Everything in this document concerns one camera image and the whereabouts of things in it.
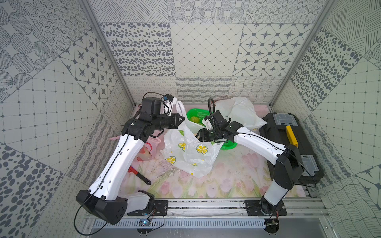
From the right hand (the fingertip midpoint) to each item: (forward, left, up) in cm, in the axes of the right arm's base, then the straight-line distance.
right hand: (198, 140), depth 82 cm
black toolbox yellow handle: (+7, -49, +2) cm, 50 cm away
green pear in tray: (+23, +3, -9) cm, 25 cm away
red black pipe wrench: (-16, +32, -16) cm, 39 cm away
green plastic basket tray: (+2, -18, -9) cm, 21 cm away
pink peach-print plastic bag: (-3, +30, -6) cm, 31 cm away
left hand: (-1, +5, +20) cm, 20 cm away
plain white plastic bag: (+26, -28, -2) cm, 39 cm away
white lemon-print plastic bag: (-5, +9, -1) cm, 10 cm away
